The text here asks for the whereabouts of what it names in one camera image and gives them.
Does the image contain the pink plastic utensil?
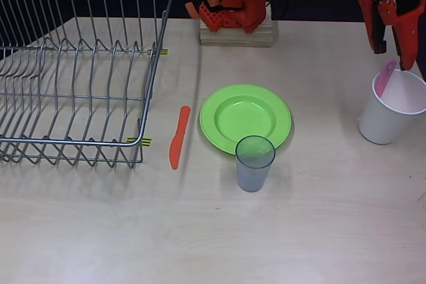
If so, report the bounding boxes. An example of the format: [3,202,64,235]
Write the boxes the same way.
[375,59,398,100]

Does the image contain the green plastic plate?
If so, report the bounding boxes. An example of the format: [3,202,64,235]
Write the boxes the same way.
[198,84,293,155]

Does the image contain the translucent grey plastic tumbler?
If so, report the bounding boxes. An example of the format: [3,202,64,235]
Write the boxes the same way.
[235,135,276,194]

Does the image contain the orange plastic knife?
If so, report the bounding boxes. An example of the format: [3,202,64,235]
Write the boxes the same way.
[169,105,192,171]

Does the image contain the white paper cup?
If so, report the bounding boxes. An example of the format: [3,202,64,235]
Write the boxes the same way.
[358,71,426,145]

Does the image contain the stacked plywood base block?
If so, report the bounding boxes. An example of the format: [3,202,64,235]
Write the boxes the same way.
[199,1,278,49]

